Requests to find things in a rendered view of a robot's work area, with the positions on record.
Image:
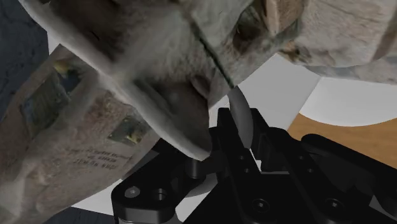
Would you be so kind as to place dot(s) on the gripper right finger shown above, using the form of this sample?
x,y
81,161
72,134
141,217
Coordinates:
x,y
328,173

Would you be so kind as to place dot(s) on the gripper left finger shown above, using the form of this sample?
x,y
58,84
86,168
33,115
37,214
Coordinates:
x,y
161,195

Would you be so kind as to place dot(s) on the grey beige stone figure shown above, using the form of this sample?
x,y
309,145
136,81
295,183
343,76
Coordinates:
x,y
173,62

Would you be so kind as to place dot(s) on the white round plate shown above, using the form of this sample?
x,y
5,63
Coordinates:
x,y
350,102

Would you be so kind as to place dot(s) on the worn beige printed box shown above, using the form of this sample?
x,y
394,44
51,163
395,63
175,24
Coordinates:
x,y
62,155

